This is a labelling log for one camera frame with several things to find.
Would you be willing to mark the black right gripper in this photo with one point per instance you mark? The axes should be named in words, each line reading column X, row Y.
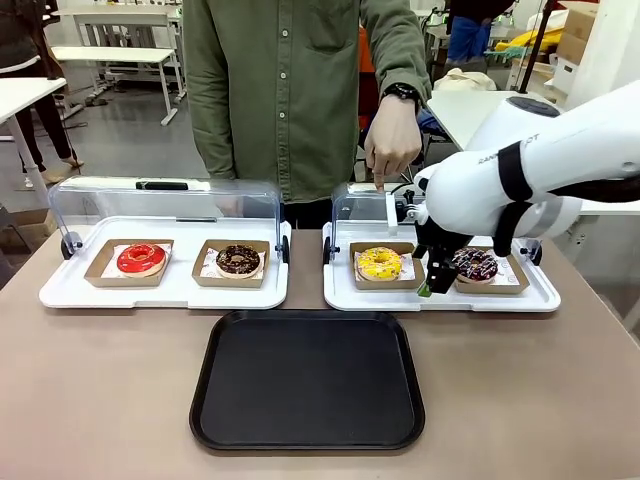
column 440, row 240

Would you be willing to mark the person's right forearm green sleeve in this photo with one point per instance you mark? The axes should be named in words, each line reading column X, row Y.
column 215, row 130

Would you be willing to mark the person's left forearm green sleeve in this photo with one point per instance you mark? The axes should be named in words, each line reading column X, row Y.
column 402, row 50

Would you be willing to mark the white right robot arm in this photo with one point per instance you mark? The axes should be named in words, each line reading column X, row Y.
column 500, row 195

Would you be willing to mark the brown cardboard donut box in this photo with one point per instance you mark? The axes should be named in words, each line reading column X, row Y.
column 100, row 272
column 205, row 262
column 515, row 282
column 412, row 272

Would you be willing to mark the dark donut with pink sprinkles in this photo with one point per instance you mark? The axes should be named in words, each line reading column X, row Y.
column 477, row 267

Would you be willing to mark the yellow glazed donut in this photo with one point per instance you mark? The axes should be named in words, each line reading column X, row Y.
column 379, row 264

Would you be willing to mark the white display tray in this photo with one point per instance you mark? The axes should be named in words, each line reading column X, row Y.
column 340, row 295
column 180, row 295

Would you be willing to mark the large black serving tray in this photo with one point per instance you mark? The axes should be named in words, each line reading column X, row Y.
column 307, row 382

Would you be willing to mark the chocolate sprinkled donut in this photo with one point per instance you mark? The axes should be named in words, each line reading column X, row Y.
column 239, row 262

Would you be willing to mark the red glazed donut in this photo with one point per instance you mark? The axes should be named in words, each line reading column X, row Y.
column 131, row 265

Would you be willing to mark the person's left hand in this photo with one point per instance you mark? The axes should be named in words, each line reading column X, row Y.
column 395, row 140

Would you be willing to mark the person's right hand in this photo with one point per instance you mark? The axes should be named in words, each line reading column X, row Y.
column 234, row 204

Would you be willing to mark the clear plastic lid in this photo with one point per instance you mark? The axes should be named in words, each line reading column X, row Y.
column 360, row 205

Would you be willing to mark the blue bag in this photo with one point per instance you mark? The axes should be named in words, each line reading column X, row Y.
column 426, row 122

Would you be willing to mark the black wristwatch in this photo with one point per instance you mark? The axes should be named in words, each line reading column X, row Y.
column 400, row 92

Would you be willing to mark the cream tote bag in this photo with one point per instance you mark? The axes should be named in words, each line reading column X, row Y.
column 465, row 80

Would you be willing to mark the person in green shirt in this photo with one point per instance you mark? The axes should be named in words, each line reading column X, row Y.
column 285, row 90

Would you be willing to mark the white storage box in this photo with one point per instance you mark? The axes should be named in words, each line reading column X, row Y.
column 565, row 75

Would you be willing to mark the background person in blue jeans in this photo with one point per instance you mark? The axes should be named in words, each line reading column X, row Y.
column 467, row 35

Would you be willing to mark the black pole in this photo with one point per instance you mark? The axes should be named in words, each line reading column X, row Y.
column 535, row 50

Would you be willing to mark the yellow cloth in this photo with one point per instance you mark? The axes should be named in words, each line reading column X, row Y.
column 540, row 39

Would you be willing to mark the white table with round leg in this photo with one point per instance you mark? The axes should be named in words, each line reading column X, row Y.
column 25, row 95

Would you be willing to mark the background person in dark clothes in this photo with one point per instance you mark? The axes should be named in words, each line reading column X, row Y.
column 30, row 50

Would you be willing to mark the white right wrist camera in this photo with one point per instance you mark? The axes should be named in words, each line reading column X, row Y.
column 392, row 215

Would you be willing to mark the white desk with white frame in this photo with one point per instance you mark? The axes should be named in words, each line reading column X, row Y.
column 115, row 54

